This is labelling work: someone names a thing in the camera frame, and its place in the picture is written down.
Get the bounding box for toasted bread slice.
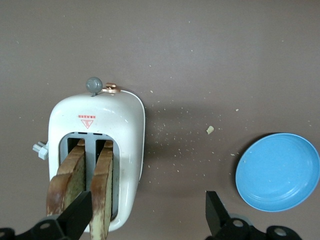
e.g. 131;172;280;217
89;139;115;240
45;138;87;218

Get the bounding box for cream two-slot toaster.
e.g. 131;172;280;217
32;76;147;233

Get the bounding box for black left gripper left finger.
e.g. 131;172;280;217
0;190;93;240

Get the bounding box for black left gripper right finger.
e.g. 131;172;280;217
205;190;300;240

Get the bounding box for blue plate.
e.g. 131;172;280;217
235;132;320;214

